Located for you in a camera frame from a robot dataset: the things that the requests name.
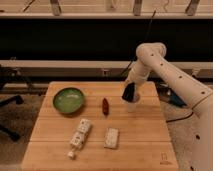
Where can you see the black rectangular eraser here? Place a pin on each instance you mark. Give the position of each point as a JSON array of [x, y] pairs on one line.
[[128, 94]]

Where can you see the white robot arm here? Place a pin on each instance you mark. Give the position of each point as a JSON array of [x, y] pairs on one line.
[[196, 95]]

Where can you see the dark red small object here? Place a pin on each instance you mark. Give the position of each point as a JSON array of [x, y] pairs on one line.
[[105, 107]]

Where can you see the green bowl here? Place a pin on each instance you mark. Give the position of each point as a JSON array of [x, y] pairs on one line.
[[68, 100]]

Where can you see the white power strip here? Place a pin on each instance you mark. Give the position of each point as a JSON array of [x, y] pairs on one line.
[[79, 137]]

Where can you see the wooden table board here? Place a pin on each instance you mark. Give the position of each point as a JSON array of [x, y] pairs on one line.
[[144, 143]]

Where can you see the white rectangular packet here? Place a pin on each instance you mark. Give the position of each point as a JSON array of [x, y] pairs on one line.
[[111, 138]]

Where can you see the blue box on floor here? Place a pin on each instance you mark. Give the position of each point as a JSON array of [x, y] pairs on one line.
[[175, 99]]

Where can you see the white wall outlet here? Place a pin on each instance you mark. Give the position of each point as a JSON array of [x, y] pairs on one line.
[[105, 72]]

